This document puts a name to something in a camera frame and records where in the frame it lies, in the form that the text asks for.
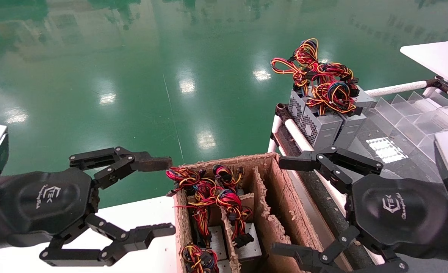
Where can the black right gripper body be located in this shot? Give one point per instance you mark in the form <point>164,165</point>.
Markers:
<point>398,212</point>

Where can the grey power supply, leftmost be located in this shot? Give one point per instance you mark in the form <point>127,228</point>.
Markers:
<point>320,132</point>

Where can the white table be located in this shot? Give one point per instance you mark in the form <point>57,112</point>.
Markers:
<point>444,57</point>
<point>140,216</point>

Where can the white rack leg pipe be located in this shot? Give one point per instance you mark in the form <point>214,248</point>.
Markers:
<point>274,140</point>

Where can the long white rack pipe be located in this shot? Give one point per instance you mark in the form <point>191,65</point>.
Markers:
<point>298,134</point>

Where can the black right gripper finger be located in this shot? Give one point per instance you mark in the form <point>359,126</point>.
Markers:
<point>315,261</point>
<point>326,161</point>

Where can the clear acrylic compartment organizer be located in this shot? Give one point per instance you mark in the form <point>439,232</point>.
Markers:
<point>409,113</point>

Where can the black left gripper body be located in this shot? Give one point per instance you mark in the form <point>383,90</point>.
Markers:
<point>42,204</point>

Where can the brown cardboard divider box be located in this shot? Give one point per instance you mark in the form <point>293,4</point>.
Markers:
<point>284,197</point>

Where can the black pipe joint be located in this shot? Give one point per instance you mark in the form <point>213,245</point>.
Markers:
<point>281,110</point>
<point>438,83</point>

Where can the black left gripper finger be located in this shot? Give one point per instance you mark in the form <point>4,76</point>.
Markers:
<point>125,161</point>
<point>133,239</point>

